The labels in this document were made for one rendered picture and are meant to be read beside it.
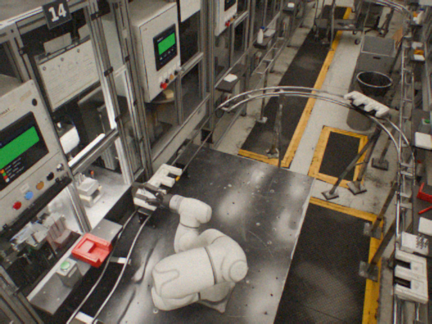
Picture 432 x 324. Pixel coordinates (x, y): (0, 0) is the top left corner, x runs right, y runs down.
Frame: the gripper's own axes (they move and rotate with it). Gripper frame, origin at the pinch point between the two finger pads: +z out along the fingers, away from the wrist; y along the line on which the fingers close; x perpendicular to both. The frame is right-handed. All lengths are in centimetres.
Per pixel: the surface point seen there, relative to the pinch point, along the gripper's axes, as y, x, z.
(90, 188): -10.0, 1.5, 33.2
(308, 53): -112, -471, -16
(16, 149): 52, 39, 18
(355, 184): -107, -174, -122
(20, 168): 45, 41, 18
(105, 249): -19.6, 27.3, 5.7
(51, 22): 86, 4, 21
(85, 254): -15.5, 35.9, 10.2
